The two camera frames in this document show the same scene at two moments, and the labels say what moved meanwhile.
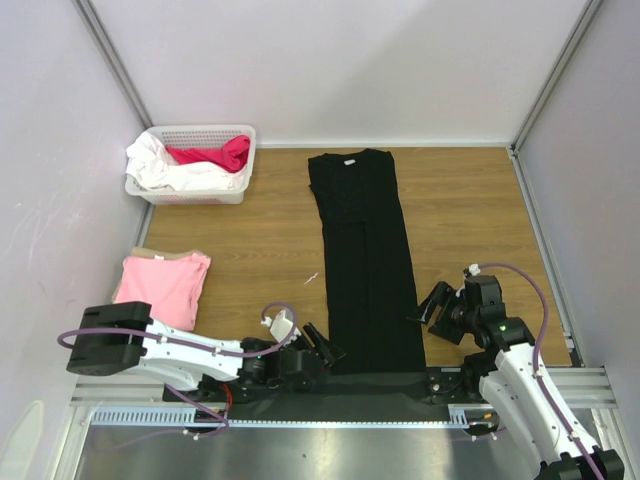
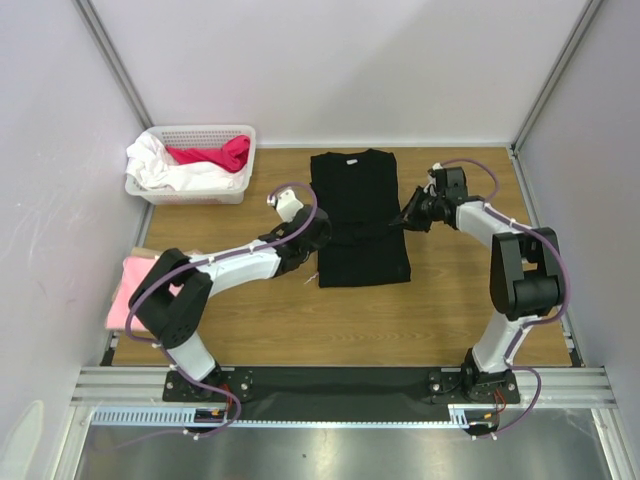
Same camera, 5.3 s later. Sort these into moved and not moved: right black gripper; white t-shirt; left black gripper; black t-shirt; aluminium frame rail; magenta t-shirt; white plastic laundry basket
Moved: right black gripper; left black gripper; black t-shirt
Not moved: white t-shirt; aluminium frame rail; magenta t-shirt; white plastic laundry basket
